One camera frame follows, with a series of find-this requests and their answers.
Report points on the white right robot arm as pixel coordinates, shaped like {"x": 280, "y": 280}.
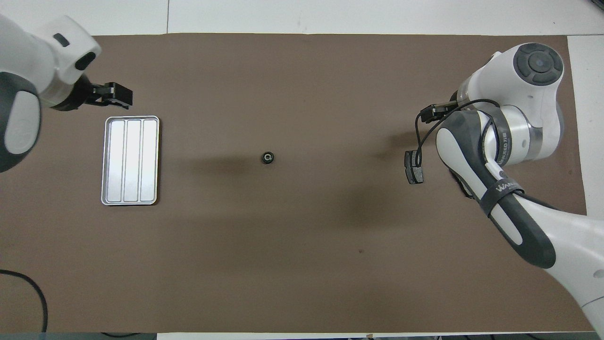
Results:
{"x": 566, "y": 245}

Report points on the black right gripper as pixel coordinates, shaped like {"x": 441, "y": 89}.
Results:
{"x": 454, "y": 106}

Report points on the brown table mat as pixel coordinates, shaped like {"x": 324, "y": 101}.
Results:
{"x": 302, "y": 245}

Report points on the rectangular dark grey brake pad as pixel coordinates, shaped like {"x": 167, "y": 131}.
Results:
{"x": 414, "y": 167}

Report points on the large black bearing gear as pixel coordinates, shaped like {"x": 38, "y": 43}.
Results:
{"x": 268, "y": 157}

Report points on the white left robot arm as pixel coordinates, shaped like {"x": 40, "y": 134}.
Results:
{"x": 28, "y": 52}

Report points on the silver metal tray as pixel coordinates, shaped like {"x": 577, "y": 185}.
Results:
{"x": 130, "y": 160}

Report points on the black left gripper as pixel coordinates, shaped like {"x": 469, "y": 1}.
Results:
{"x": 89, "y": 94}

